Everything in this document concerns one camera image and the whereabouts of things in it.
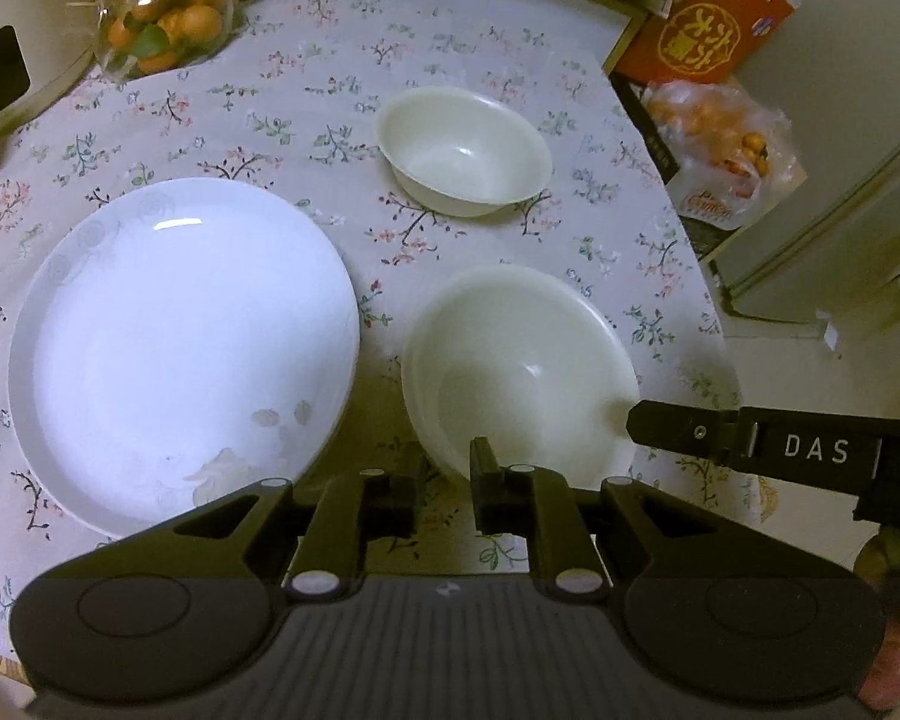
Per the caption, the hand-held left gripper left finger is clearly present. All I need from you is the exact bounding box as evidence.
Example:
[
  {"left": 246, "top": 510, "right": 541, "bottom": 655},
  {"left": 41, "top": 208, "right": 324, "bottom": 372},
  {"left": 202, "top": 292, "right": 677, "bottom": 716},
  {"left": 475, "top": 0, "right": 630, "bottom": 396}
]
[{"left": 169, "top": 450, "right": 430, "bottom": 605}]

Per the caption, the white bowl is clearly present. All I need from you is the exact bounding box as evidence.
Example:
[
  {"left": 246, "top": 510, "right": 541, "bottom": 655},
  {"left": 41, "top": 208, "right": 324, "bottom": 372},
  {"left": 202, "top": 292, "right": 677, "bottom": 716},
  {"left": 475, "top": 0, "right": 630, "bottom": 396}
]
[{"left": 409, "top": 264, "right": 641, "bottom": 492}]

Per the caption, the plastic bag of oranges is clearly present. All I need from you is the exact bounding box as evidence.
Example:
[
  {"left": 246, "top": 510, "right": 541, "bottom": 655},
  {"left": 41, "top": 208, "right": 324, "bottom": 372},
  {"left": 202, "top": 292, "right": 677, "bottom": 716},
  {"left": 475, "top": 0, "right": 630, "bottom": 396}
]
[{"left": 641, "top": 79, "right": 807, "bottom": 230}]

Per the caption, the white air fryer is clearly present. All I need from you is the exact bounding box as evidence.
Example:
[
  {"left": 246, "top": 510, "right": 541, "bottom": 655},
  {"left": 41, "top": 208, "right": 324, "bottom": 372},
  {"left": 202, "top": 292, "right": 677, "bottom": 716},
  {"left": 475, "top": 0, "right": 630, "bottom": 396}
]
[{"left": 0, "top": 0, "right": 113, "bottom": 188}]

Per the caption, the pile of small oranges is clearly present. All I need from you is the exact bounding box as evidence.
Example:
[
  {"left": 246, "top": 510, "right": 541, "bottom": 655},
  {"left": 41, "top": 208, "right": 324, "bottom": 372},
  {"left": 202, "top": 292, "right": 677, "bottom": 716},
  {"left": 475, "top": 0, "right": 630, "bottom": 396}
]
[{"left": 105, "top": 0, "right": 230, "bottom": 76}]

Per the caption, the printed snack box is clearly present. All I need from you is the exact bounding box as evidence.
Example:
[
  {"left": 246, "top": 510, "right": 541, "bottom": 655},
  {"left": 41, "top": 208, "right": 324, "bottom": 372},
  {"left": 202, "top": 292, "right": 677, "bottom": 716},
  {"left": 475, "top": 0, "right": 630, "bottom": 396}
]
[{"left": 671, "top": 180, "right": 747, "bottom": 256}]

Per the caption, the cream bowl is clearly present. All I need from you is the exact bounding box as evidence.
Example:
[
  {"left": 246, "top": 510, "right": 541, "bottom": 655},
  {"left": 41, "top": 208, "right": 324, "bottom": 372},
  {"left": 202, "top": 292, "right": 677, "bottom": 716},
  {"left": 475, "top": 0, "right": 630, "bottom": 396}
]
[
  {"left": 401, "top": 315, "right": 451, "bottom": 477},
  {"left": 375, "top": 86, "right": 554, "bottom": 218}
]

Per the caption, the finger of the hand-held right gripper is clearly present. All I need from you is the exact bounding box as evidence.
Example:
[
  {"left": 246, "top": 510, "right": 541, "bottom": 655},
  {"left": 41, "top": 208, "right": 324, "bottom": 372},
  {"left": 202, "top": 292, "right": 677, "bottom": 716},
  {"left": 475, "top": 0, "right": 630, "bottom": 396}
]
[{"left": 628, "top": 401, "right": 743, "bottom": 466}]

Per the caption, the floral tablecloth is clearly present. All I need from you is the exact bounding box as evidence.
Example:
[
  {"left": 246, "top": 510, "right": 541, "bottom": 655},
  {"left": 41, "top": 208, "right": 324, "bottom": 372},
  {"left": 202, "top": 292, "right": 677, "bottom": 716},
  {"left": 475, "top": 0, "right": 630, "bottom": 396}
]
[{"left": 0, "top": 0, "right": 766, "bottom": 616}]

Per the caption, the white cabinet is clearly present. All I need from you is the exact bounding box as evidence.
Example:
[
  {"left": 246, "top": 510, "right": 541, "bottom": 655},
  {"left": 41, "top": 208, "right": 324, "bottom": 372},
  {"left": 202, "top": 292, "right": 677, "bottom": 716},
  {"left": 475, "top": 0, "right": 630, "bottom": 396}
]
[{"left": 712, "top": 127, "right": 900, "bottom": 361}]

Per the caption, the white plate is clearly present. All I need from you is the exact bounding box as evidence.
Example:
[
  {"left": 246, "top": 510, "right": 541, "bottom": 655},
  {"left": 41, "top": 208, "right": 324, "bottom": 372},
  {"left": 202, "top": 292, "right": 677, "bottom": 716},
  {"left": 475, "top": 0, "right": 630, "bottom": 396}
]
[{"left": 7, "top": 177, "right": 362, "bottom": 541}]

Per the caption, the orange gift box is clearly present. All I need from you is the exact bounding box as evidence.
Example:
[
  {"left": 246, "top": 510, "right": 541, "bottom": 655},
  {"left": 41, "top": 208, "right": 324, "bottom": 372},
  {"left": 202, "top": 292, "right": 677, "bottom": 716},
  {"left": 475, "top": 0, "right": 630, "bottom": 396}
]
[{"left": 615, "top": 0, "right": 800, "bottom": 87}]

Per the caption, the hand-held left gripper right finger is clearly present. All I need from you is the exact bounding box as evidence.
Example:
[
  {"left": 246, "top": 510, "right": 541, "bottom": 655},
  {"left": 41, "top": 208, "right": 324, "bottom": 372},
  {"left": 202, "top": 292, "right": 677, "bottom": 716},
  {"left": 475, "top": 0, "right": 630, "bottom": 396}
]
[{"left": 469, "top": 436, "right": 721, "bottom": 601}]

